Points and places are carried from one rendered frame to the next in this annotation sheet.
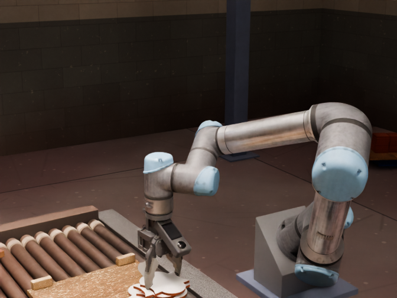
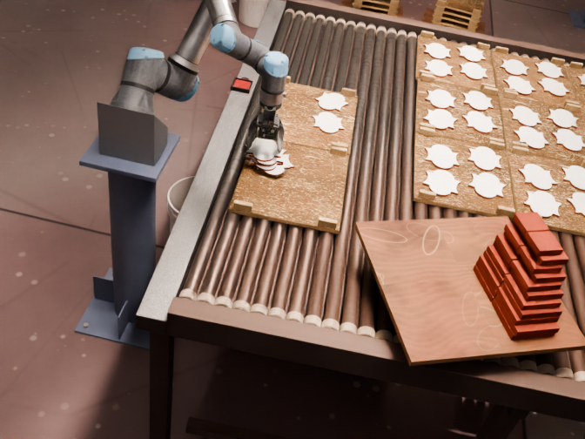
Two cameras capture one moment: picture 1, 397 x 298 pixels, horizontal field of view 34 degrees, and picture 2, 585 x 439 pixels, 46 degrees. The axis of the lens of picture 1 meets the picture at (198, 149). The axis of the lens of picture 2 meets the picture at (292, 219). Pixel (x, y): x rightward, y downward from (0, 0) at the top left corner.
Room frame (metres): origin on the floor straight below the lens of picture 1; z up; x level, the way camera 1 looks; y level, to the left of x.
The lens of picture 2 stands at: (3.00, 1.28, 2.34)
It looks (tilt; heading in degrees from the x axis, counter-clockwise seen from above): 41 degrees down; 215
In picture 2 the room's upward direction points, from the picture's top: 11 degrees clockwise
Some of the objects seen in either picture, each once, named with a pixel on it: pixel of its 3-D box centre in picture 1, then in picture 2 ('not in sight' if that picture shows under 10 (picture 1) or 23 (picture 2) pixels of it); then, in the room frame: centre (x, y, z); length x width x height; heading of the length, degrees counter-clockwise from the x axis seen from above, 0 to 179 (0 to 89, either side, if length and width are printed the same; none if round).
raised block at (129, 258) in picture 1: (125, 259); (243, 205); (1.78, 0.22, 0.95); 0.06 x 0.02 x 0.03; 124
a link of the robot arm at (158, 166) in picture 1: (159, 175); (274, 71); (1.57, 0.10, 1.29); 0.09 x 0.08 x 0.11; 72
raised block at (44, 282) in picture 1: (41, 282); (327, 222); (1.63, 0.44, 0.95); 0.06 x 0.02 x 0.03; 124
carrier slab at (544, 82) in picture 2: not in sight; (534, 77); (0.13, 0.41, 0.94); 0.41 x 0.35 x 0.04; 34
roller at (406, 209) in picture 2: not in sight; (407, 149); (1.02, 0.34, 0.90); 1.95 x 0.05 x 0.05; 34
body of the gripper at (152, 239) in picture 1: (157, 230); (268, 118); (1.58, 0.11, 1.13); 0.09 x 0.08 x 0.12; 41
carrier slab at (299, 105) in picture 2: not in sight; (308, 115); (1.20, -0.01, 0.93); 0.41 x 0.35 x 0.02; 34
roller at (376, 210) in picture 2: not in sight; (381, 144); (1.08, 0.26, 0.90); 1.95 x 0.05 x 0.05; 34
